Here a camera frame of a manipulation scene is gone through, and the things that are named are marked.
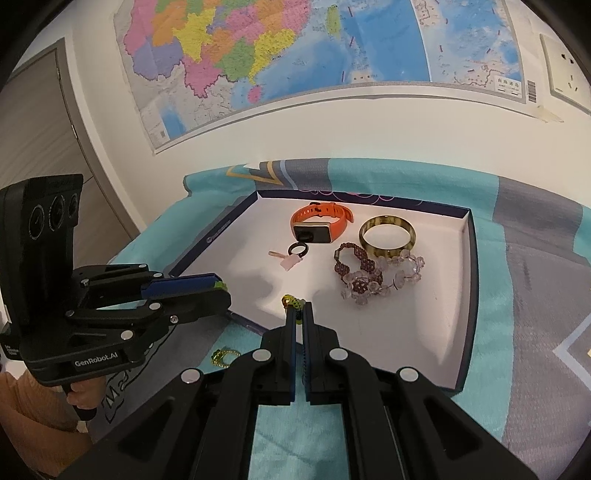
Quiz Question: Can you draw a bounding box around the colourful wall map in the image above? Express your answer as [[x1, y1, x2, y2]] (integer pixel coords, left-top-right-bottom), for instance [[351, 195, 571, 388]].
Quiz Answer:
[[113, 0, 529, 155]]

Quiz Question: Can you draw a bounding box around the person's left forearm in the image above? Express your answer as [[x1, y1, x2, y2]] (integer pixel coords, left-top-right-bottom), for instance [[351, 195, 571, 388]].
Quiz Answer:
[[0, 369, 93, 476]]

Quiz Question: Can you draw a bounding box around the navy cardboard box tray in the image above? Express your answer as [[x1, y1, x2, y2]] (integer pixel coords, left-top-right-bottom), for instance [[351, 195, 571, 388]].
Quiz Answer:
[[167, 190, 478, 393]]

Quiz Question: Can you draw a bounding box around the olive translucent bangle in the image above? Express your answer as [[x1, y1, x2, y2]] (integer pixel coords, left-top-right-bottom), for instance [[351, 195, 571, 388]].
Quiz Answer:
[[359, 215, 417, 260]]

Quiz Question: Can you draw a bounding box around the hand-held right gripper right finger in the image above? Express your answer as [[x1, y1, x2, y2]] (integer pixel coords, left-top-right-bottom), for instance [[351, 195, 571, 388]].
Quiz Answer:
[[302, 302, 546, 480]]

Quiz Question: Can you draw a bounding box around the clear crystal bead bracelet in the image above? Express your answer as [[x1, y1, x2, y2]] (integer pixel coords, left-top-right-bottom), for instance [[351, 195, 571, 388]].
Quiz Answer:
[[341, 251, 426, 305]]

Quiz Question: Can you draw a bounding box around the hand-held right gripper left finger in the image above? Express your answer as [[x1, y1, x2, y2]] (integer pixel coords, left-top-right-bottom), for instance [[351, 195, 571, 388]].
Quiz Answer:
[[60, 310, 301, 480]]

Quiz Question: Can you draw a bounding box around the person's left hand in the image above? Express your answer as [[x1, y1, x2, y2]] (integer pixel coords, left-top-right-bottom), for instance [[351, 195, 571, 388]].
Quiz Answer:
[[67, 381, 100, 421]]

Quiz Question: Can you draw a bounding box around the multicolour beaded ring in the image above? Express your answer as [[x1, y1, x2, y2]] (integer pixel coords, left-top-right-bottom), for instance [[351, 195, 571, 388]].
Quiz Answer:
[[281, 294, 305, 319]]

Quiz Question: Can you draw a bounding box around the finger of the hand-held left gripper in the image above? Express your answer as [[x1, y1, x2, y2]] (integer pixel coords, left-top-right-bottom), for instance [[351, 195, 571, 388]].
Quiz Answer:
[[76, 263, 228, 301], [65, 286, 232, 344]]

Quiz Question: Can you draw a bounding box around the teal printed blanket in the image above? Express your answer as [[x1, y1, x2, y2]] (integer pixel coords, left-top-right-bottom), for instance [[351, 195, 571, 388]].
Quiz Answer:
[[85, 158, 591, 480]]

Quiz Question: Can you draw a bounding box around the purple beaded bracelet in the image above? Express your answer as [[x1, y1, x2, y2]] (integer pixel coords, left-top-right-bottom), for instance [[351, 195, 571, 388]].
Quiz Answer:
[[333, 242, 384, 296]]

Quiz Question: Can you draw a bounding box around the grey wooden door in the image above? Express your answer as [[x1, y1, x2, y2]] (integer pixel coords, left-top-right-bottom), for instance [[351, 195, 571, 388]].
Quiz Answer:
[[0, 37, 141, 241]]

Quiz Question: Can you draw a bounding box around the white wall socket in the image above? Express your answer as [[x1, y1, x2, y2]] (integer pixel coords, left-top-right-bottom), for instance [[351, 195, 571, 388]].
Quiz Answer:
[[540, 33, 591, 116]]

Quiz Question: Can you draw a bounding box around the orange smart band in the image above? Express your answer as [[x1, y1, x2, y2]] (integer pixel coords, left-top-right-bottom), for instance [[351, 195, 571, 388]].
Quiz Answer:
[[290, 202, 355, 244]]

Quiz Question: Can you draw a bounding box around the gold ring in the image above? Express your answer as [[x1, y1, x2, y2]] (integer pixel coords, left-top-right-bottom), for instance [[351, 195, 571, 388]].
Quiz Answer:
[[211, 348, 242, 367]]

